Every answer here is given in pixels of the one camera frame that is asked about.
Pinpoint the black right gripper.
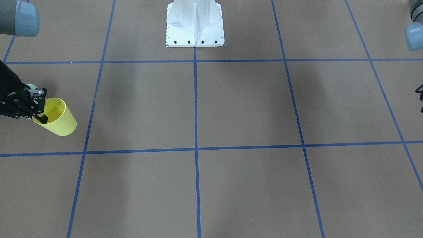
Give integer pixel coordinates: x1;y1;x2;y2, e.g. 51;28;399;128
0;61;49;124

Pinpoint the yellow plastic cup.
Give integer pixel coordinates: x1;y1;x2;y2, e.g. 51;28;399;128
32;98;77;137

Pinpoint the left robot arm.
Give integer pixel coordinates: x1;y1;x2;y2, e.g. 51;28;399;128
405;0;423;51

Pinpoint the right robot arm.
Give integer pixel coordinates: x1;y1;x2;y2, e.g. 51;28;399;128
0;0;48;124

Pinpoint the light green plastic cup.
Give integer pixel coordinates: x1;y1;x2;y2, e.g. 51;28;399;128
26;84;38;90

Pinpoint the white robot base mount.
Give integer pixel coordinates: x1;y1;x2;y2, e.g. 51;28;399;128
165;0;225;47

